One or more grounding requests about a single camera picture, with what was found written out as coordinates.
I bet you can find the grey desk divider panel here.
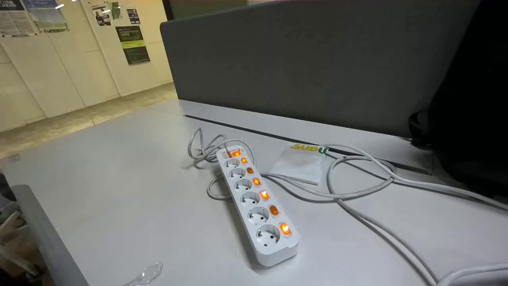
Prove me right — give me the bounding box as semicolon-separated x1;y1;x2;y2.
159;0;484;140

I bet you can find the white six-socket power strip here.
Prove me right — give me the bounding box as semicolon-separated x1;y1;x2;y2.
215;145;302;269

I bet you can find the clear plastic piece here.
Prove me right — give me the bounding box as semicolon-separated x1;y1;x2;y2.
123;261;165;286

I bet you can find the white power cable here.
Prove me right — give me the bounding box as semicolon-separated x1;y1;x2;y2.
324;143;508;286
186;126;508;213

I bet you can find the clear zip plastic bag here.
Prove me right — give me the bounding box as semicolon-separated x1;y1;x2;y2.
264;142;334;188

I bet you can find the small dark wall photo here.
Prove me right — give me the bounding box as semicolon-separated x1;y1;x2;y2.
124;7;143;26
91;5;115;29

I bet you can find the black office chair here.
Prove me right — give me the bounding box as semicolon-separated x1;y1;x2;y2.
408;0;508;199

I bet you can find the green and black wall poster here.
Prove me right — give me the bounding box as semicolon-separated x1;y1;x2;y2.
115;24;153;67

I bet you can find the blue-toned wall poster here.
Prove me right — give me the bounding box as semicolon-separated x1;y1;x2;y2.
23;0;72;35

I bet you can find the large pale wall poster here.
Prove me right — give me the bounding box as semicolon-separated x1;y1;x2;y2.
0;0;38;40

